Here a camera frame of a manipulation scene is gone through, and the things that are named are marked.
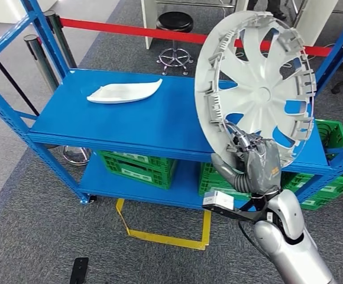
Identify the black round stool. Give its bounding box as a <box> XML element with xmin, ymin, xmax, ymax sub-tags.
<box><xmin>156</xmin><ymin>11</ymin><xmax>194</xmax><ymax>76</ymax></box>

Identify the red barrier belt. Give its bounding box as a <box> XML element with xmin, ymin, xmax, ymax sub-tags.
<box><xmin>60</xmin><ymin>17</ymin><xmax>343</xmax><ymax>62</ymax></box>

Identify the chrome stanchion post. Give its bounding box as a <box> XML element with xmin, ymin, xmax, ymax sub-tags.
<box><xmin>24</xmin><ymin>34</ymin><xmax>91</xmax><ymax>166</ymax></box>
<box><xmin>43</xmin><ymin>10</ymin><xmax>77</xmax><ymax>69</ymax></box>

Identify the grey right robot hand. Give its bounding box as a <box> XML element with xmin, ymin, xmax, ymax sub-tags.
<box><xmin>212</xmin><ymin>122</ymin><xmax>282</xmax><ymax>196</ymax></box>

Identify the silver plastic wheel hubcap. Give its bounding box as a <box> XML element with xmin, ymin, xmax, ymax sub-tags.
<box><xmin>194</xmin><ymin>10</ymin><xmax>317</xmax><ymax>169</ymax></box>

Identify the white desk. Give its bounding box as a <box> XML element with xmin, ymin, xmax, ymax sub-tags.
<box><xmin>141</xmin><ymin>0</ymin><xmax>249</xmax><ymax>50</ymax></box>

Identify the green plastic crate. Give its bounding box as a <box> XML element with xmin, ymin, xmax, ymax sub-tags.
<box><xmin>198</xmin><ymin>162</ymin><xmax>252</xmax><ymax>201</ymax></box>
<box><xmin>97</xmin><ymin>150</ymin><xmax>178</xmax><ymax>191</ymax></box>
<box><xmin>281</xmin><ymin>119</ymin><xmax>343</xmax><ymax>211</ymax></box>

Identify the thin black stanchion pole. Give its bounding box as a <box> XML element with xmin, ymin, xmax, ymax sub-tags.
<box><xmin>0</xmin><ymin>38</ymin><xmax>39</xmax><ymax>117</ymax></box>

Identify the white desk panel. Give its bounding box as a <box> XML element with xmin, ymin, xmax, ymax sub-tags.
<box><xmin>295</xmin><ymin>0</ymin><xmax>339</xmax><ymax>47</ymax></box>

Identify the white plastic trim part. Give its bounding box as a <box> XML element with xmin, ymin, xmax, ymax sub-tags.
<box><xmin>87</xmin><ymin>78</ymin><xmax>163</xmax><ymax>105</ymax></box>

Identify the person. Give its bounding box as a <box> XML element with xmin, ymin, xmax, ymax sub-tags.
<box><xmin>246</xmin><ymin>0</ymin><xmax>288</xmax><ymax>20</ymax></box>

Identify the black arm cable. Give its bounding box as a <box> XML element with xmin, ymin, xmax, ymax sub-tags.
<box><xmin>237</xmin><ymin>221</ymin><xmax>270</xmax><ymax>260</ymax></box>

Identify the blue metal shelf rack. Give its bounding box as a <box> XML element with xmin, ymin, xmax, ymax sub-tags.
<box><xmin>0</xmin><ymin>0</ymin><xmax>343</xmax><ymax>211</ymax></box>

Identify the dark flat plate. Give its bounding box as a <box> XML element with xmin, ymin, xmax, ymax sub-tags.
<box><xmin>70</xmin><ymin>257</ymin><xmax>89</xmax><ymax>284</ymax></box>

